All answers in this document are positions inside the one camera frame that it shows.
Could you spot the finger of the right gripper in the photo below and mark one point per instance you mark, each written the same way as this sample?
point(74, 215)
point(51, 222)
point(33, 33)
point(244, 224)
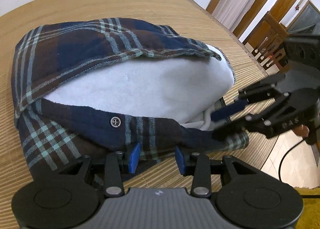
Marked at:
point(237, 111)
point(263, 89)

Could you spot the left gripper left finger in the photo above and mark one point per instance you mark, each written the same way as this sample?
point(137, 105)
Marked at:
point(105, 174)

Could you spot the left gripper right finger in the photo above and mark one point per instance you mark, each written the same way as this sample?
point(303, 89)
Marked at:
point(201, 168)

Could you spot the navy brown plaid shirt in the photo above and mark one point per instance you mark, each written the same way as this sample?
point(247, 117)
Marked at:
point(95, 87)

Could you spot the person's right hand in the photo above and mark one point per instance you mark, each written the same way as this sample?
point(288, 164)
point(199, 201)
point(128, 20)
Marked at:
point(301, 131)

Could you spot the wooden chair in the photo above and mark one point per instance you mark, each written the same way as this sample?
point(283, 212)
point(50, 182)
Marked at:
point(267, 40)

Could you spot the yellow fleece sleeve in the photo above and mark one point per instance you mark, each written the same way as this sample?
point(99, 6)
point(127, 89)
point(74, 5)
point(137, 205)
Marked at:
point(310, 217)

